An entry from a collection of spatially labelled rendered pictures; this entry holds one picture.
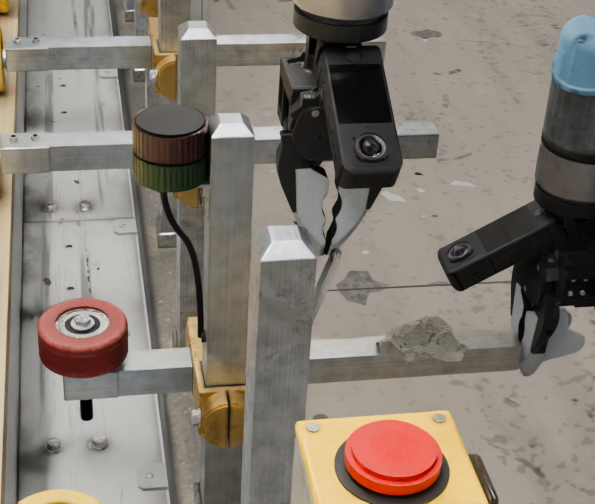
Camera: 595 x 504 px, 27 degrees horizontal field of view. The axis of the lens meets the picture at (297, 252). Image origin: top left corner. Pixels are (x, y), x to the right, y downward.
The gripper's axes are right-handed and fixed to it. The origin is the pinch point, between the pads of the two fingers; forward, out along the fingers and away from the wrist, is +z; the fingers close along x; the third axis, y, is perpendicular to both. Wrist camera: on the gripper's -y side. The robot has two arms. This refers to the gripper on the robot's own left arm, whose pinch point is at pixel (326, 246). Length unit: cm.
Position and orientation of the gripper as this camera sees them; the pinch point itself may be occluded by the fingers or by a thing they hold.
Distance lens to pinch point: 103.2
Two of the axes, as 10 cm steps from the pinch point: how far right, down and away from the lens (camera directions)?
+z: -0.6, 8.3, 5.5
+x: -9.8, 0.4, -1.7
